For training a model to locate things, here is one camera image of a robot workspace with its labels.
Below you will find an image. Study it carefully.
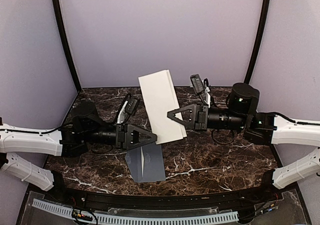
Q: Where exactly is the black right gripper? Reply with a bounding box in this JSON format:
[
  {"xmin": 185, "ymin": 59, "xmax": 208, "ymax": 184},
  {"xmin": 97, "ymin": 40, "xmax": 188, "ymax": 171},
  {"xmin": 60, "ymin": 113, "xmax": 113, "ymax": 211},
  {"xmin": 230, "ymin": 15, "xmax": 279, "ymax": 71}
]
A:
[{"xmin": 167, "ymin": 103, "xmax": 247, "ymax": 132}]

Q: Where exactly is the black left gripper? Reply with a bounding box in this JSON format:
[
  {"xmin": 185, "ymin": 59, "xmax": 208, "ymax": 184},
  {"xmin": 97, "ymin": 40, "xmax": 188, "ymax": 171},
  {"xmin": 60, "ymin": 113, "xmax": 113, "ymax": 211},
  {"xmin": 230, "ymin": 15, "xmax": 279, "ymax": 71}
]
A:
[{"xmin": 83, "ymin": 123, "xmax": 159, "ymax": 152}]

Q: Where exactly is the grey paper envelope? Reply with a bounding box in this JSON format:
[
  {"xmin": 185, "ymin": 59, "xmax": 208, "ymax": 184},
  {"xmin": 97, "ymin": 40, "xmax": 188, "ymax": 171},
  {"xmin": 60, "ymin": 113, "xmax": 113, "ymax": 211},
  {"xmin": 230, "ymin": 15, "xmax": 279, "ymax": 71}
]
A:
[{"xmin": 125, "ymin": 143, "xmax": 166, "ymax": 183}]

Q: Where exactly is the beige letter sheet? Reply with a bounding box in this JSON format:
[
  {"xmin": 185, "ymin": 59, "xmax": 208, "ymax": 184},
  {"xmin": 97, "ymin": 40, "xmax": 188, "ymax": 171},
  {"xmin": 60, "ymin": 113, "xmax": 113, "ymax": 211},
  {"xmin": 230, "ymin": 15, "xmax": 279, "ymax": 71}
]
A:
[{"xmin": 138, "ymin": 69, "xmax": 187, "ymax": 145}]

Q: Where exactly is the beige lined letter paper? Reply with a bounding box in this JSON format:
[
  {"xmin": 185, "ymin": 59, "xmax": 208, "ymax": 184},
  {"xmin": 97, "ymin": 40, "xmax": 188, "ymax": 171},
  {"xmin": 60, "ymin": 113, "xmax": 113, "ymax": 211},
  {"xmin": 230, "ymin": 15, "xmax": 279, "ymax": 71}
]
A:
[{"xmin": 140, "ymin": 147, "xmax": 145, "ymax": 178}]

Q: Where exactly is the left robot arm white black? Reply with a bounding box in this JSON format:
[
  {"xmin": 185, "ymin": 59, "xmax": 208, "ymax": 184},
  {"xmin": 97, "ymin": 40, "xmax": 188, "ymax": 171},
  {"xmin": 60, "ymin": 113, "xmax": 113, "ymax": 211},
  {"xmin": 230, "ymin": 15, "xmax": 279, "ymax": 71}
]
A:
[{"xmin": 0, "ymin": 100, "xmax": 158, "ymax": 203}]

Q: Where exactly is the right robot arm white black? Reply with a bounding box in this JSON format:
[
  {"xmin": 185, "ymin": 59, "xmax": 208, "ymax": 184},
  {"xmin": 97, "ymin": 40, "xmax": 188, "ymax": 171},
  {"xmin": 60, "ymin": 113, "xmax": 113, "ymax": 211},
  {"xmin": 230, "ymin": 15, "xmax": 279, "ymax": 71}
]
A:
[{"xmin": 167, "ymin": 82, "xmax": 320, "ymax": 202}]

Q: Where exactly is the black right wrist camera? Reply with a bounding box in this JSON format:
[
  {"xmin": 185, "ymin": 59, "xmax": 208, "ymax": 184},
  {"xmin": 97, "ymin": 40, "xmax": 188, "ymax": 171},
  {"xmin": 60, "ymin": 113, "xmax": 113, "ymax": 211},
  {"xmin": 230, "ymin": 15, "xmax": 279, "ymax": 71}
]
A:
[{"xmin": 190, "ymin": 74, "xmax": 205, "ymax": 95}]

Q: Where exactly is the white slotted cable duct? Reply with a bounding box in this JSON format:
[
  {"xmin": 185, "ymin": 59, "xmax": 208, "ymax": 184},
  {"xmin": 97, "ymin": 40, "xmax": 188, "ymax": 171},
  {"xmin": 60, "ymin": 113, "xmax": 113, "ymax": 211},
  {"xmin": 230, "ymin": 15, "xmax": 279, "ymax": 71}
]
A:
[{"xmin": 32, "ymin": 199, "xmax": 239, "ymax": 225}]

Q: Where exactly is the black right frame post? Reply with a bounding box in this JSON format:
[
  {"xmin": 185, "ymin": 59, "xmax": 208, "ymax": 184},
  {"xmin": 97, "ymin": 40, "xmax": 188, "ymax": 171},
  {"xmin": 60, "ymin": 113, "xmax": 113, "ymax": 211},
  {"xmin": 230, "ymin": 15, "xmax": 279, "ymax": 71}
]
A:
[{"xmin": 244, "ymin": 0, "xmax": 270, "ymax": 84}]

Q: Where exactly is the black frame post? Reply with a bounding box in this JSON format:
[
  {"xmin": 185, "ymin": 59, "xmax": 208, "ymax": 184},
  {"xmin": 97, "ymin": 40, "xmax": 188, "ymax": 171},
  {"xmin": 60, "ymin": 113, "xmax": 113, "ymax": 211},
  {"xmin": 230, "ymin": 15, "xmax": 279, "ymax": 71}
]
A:
[
  {"xmin": 244, "ymin": 0, "xmax": 270, "ymax": 84},
  {"xmin": 52, "ymin": 0, "xmax": 82, "ymax": 93}
]

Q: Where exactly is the black left frame post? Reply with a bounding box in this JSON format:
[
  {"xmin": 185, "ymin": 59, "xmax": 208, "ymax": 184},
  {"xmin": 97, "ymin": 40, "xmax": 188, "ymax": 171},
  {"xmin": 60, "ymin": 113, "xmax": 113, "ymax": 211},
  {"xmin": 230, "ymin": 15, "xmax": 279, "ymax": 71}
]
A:
[{"xmin": 52, "ymin": 0, "xmax": 82, "ymax": 93}]

